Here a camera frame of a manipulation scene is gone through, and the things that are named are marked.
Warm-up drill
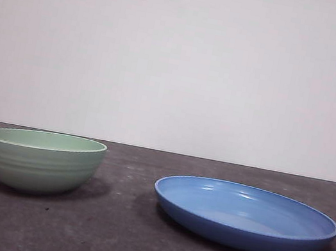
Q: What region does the green ribbed bowl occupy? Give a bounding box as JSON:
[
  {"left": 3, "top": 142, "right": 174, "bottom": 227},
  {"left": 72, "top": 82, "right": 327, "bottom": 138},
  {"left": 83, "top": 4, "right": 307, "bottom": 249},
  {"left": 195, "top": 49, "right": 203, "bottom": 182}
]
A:
[{"left": 0, "top": 123, "right": 110, "bottom": 207}]

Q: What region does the blue round plate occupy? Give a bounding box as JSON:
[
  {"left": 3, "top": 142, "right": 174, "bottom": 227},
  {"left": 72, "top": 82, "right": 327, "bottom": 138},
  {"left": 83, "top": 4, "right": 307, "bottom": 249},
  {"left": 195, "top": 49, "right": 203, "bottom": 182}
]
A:
[{"left": 145, "top": 168, "right": 336, "bottom": 251}]

